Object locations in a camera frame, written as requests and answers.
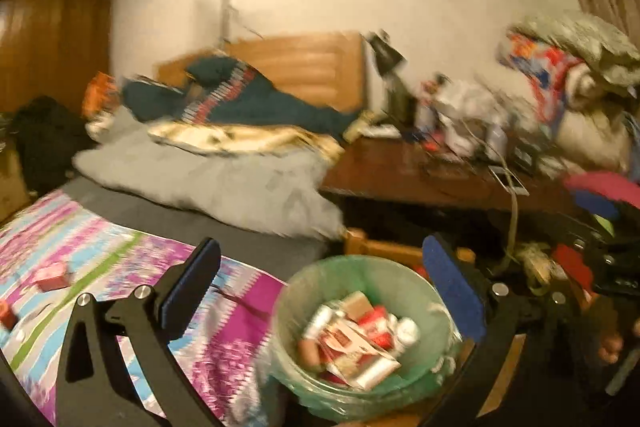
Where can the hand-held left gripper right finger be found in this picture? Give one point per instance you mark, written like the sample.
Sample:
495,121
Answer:
452,297

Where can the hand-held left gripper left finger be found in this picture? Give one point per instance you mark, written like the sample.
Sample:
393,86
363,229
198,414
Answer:
192,292

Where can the red white paper packet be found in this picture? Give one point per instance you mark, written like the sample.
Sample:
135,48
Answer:
377,322

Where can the green plastic-lined bin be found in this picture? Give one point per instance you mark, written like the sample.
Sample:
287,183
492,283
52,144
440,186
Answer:
300,287

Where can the white cigarette carton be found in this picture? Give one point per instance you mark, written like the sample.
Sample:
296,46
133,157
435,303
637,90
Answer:
375,372

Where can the red white cigarette box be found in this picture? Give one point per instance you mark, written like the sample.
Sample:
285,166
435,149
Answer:
345,342

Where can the white plastic bottle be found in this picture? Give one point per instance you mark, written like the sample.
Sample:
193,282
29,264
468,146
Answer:
320,319

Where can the person's right hand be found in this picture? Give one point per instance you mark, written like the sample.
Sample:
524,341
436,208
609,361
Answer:
612,347

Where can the red cloth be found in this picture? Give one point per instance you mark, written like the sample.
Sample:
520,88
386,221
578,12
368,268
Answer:
572,264

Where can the pink cloth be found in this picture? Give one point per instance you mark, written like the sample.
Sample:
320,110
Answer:
605,187

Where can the floral striped bedsheet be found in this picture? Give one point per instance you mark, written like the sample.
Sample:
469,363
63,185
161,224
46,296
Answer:
100,232

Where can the white phone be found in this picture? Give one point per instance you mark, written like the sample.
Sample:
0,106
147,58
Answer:
510,181

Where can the dark wooden desk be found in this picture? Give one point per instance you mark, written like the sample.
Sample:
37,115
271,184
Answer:
400,172

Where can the white pillow bundle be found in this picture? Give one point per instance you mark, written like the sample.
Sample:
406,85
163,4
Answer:
595,132

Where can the red rectangular box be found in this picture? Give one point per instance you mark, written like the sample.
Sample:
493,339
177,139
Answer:
50,278

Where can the yellow patterned blanket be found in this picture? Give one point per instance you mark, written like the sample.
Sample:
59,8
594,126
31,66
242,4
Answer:
240,139

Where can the red apple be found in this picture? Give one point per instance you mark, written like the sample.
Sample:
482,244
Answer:
7,314

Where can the dark blue patterned blanket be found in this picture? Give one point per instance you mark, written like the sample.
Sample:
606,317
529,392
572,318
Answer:
280,107

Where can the black clothing pile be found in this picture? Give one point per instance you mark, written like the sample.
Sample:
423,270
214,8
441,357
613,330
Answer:
45,142

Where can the cardboard box by wardrobe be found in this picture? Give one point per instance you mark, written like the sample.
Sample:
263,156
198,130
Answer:
10,187

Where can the colourful printed cloth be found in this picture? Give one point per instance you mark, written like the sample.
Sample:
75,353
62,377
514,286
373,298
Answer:
540,67

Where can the orange plastic bag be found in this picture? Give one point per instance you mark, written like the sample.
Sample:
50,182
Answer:
97,89

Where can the grey green folded quilt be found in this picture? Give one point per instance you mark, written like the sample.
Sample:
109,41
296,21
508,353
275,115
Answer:
590,42

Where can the black desk lamp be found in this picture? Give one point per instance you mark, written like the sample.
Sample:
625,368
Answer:
387,52

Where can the wooden headboard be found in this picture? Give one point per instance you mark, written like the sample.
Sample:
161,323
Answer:
310,62

